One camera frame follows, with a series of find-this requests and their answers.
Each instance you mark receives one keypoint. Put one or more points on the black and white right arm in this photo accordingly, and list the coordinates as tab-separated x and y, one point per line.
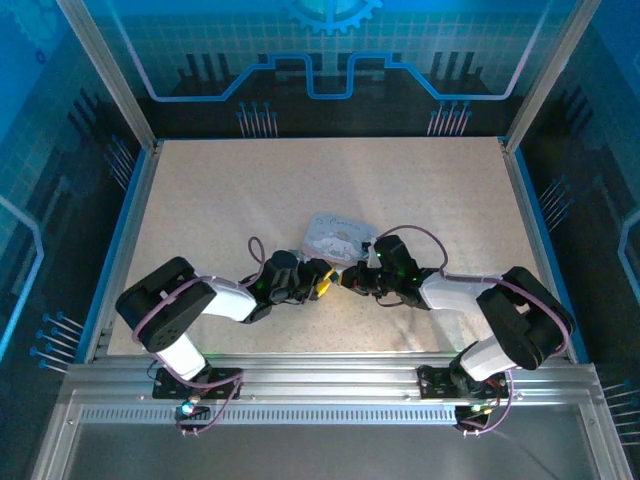
520	310

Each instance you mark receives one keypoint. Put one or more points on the small controller board with LED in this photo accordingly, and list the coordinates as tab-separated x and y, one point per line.
472	414
192	411

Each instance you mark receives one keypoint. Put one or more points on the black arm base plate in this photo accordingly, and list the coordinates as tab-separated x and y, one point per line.
435	382
225	382

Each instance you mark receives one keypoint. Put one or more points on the aluminium corner post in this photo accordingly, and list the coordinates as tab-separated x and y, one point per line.
107	75
547	75

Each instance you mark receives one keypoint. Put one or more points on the aluminium front rail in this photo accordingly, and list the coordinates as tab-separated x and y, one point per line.
325	372

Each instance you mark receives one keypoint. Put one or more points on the aluminium side rail blue edged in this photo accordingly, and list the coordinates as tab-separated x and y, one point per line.
125	250
545	250

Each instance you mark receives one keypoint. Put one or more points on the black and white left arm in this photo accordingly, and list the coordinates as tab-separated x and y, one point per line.
165	305

